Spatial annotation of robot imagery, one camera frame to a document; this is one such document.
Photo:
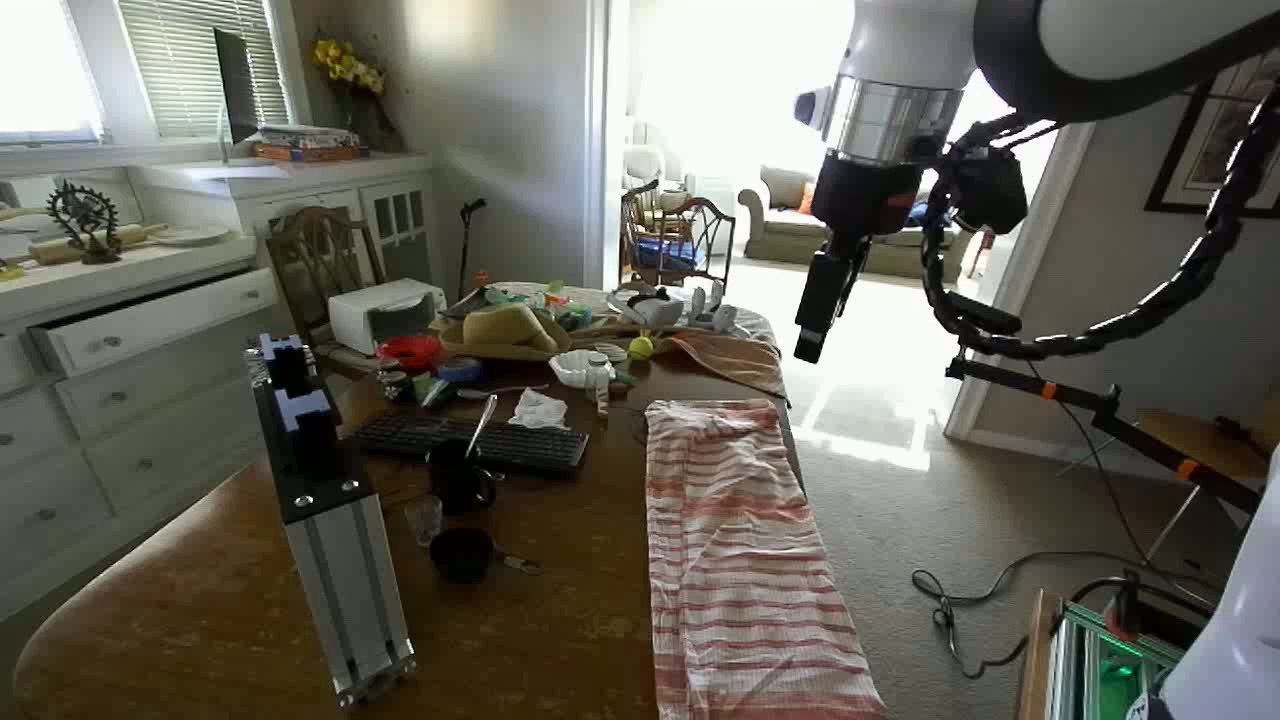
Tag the red striped white tablecloth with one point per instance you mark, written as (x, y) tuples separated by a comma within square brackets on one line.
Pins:
[(746, 609)]

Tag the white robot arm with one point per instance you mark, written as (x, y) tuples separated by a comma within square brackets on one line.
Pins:
[(942, 87)]

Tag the white crumpled paper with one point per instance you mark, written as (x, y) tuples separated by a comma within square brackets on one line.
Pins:
[(533, 410)]

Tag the yellow flower bouquet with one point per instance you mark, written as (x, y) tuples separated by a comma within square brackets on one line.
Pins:
[(359, 89)]

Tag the wooden dining chair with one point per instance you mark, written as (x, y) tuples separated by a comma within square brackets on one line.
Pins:
[(323, 252)]

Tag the yellow green ball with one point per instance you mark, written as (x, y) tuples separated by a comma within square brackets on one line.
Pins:
[(642, 347)]

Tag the white egg carton tray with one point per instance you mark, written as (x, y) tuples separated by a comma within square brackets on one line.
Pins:
[(582, 371)]

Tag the aluminium camera mount post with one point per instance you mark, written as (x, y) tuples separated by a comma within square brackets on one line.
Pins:
[(334, 526)]

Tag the black metal sculpture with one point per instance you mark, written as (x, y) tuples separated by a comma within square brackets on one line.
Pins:
[(90, 218)]

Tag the small black bowl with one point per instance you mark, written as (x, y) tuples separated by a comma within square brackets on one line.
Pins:
[(462, 553)]

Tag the wooden side workbench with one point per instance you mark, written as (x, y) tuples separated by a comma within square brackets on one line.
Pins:
[(1101, 648)]

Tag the framed wall picture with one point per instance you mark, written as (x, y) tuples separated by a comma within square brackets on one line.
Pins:
[(1211, 129)]

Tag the black computer keyboard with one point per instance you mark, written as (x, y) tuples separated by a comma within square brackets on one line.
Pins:
[(498, 444)]

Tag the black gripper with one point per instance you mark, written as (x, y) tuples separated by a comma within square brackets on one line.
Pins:
[(858, 202)]

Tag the white plastic bottle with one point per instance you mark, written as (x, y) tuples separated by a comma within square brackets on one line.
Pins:
[(603, 397)]

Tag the white box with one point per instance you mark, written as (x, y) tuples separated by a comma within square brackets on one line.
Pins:
[(386, 309)]

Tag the black camera tripod stand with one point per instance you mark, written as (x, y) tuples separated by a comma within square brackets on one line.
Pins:
[(1107, 418)]

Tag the beige sofa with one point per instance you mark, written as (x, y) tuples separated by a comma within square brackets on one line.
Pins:
[(779, 225)]

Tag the white drawer cabinet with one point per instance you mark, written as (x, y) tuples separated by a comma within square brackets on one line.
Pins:
[(121, 385)]

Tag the red object on table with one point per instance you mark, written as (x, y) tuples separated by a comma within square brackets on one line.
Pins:
[(412, 355)]

